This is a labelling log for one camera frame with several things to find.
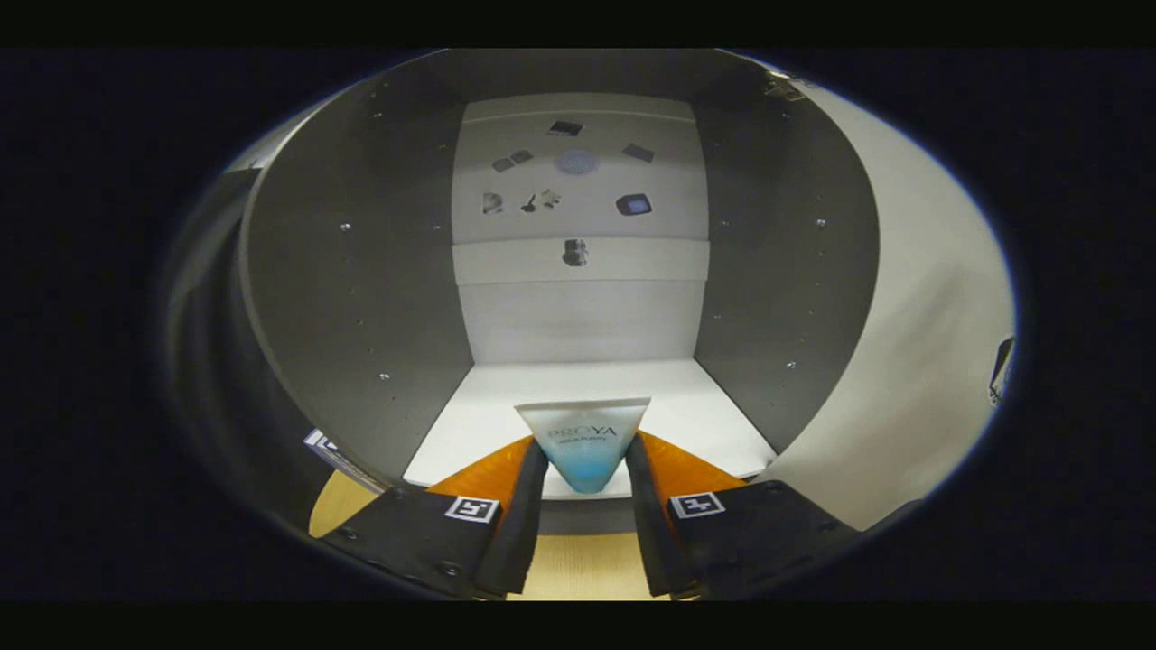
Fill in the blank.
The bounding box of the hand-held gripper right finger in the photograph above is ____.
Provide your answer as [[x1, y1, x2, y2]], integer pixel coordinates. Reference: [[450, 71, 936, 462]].
[[626, 432, 859, 600]]

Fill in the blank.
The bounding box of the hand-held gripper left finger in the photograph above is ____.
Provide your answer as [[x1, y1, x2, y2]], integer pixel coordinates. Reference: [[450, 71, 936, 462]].
[[323, 436, 549, 599]]

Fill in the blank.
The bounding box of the grey cabinet body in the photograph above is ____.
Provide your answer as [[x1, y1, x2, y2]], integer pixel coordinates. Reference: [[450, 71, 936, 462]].
[[237, 50, 881, 534]]

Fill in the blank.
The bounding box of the white blue cosmetic tube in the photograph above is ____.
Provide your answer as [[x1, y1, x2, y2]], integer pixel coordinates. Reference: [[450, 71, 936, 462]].
[[515, 397, 651, 495]]

